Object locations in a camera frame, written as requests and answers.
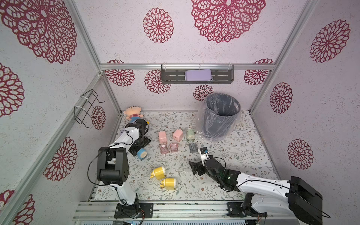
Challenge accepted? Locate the blue pencil sharpener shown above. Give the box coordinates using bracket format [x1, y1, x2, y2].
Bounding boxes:
[137, 148, 148, 160]

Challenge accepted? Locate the grey sharpener shavings tray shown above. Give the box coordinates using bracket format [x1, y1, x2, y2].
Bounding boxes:
[188, 143, 198, 153]

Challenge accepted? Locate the pink pencil sharpener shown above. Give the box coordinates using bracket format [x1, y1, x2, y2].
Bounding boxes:
[173, 129, 184, 142]
[158, 131, 167, 143]

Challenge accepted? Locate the pink clear shavings tray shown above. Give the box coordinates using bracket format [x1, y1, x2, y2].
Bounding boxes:
[170, 142, 179, 153]
[159, 143, 169, 155]

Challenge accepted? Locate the yellow pencil sharpener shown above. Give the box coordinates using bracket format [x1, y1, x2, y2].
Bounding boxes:
[150, 166, 166, 181]
[160, 178, 177, 190]

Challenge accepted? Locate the green pencil sharpener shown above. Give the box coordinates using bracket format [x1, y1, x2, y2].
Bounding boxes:
[186, 128, 196, 142]

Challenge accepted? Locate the clear plastic bin liner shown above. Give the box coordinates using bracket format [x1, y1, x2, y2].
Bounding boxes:
[195, 93, 243, 143]

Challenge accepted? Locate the grey trash bin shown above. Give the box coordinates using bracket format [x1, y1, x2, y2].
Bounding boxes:
[202, 93, 242, 140]

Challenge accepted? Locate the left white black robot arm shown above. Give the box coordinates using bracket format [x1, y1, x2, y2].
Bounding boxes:
[90, 119, 151, 210]

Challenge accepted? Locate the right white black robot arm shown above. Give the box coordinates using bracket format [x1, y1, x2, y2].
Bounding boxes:
[189, 156, 330, 225]

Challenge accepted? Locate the plush doll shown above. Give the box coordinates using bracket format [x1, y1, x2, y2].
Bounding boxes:
[123, 106, 143, 123]

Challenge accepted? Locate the purple soap box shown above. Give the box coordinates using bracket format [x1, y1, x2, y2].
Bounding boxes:
[185, 69, 212, 82]

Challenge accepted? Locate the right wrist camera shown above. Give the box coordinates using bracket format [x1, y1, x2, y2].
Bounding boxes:
[198, 147, 210, 166]

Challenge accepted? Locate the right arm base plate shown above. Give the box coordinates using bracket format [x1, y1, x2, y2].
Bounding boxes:
[227, 202, 268, 218]

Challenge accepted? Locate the black wire wall rack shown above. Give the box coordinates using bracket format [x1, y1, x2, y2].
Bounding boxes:
[73, 89, 104, 129]

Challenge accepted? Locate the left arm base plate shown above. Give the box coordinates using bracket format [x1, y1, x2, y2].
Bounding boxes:
[114, 199, 154, 219]

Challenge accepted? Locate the dark grey wall shelf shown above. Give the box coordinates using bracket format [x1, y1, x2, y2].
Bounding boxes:
[161, 64, 234, 84]

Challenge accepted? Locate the aluminium front rail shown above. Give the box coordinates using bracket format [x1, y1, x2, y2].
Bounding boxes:
[72, 201, 302, 225]

